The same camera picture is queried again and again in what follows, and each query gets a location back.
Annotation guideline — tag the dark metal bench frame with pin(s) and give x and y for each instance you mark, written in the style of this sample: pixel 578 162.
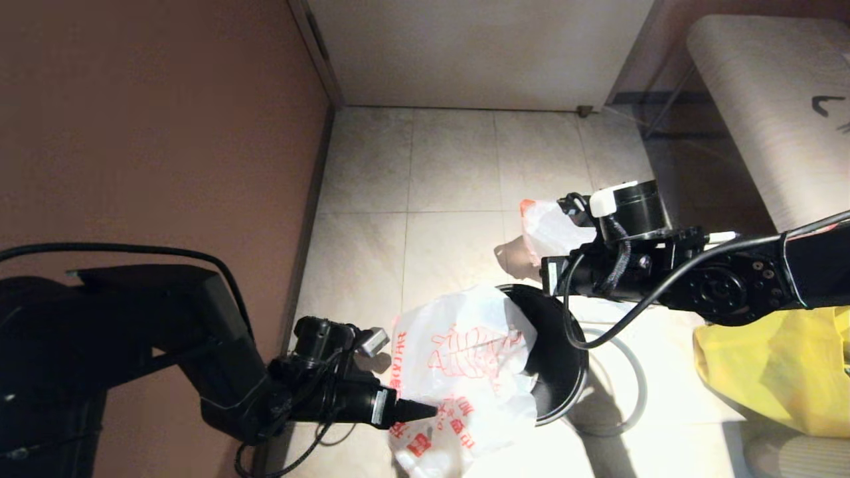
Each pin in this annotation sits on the dark metal bench frame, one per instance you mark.
pixel 631 99

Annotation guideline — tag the yellow plastic bag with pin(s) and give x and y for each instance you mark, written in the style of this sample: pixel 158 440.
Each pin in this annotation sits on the yellow plastic bag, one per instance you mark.
pixel 783 385

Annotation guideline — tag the small metal door stop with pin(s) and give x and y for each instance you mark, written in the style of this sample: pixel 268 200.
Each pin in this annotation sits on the small metal door stop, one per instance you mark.
pixel 584 111

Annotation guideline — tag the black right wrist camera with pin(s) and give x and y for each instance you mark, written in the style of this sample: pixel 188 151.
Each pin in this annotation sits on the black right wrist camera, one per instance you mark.
pixel 572 206

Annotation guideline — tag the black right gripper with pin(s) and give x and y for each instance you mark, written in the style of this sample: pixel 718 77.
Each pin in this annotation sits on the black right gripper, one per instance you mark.
pixel 584 275

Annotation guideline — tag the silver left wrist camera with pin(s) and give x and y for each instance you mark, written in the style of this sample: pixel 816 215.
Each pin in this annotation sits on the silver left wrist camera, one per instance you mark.
pixel 372 342

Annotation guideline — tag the beige striped cushion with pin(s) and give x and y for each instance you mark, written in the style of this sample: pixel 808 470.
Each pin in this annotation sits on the beige striped cushion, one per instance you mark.
pixel 790 459

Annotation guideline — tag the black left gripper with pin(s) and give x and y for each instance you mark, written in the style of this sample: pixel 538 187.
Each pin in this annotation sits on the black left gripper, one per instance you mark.
pixel 365 405

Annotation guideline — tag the black round trash bin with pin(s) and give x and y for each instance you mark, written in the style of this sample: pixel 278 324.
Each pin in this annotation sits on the black round trash bin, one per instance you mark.
pixel 558 358

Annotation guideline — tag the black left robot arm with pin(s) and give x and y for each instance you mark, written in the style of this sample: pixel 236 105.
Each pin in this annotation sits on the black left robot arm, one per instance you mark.
pixel 133 332

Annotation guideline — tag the white red-printed plastic bag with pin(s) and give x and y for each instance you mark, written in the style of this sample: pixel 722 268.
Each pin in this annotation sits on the white red-printed plastic bag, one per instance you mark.
pixel 465 358

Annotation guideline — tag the white red-printed trash bag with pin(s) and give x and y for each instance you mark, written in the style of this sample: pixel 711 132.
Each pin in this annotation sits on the white red-printed trash bag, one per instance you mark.
pixel 551 229

